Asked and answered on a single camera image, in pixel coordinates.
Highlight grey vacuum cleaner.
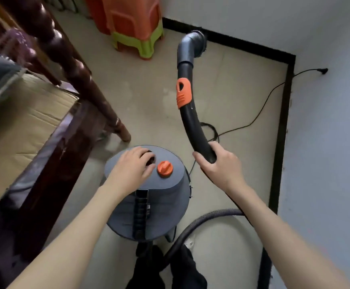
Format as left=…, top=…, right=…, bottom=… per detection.
left=104, top=144, right=193, bottom=243

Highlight flat cardboard sheet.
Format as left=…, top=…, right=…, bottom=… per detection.
left=0, top=73, right=80, bottom=204

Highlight person's right forearm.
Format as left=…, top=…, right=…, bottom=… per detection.
left=226, top=183, right=350, bottom=289

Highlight black power cord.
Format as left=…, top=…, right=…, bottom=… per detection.
left=188, top=68, right=328, bottom=175

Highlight orange plastic stool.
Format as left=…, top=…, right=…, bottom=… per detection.
left=83, top=0, right=163, bottom=42

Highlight green plastic stool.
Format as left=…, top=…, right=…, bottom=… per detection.
left=111, top=19, right=165, bottom=60

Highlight person's right shoe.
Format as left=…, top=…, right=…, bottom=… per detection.
left=183, top=234, right=197, bottom=250

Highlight person's left forearm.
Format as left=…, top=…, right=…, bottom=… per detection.
left=8, top=185, right=124, bottom=289

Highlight person's right hand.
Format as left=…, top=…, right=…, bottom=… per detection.
left=192, top=141, right=248, bottom=195

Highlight red wooden bed frame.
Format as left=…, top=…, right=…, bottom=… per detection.
left=0, top=0, right=132, bottom=289

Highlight person's left hand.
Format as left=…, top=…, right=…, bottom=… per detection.
left=101, top=146, right=157, bottom=199

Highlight black ribbed vacuum hose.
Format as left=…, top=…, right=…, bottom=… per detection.
left=144, top=30, right=254, bottom=274

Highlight black baseboard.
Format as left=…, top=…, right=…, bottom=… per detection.
left=162, top=17, right=297, bottom=289

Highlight black trousers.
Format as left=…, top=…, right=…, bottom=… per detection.
left=125, top=242, right=208, bottom=289

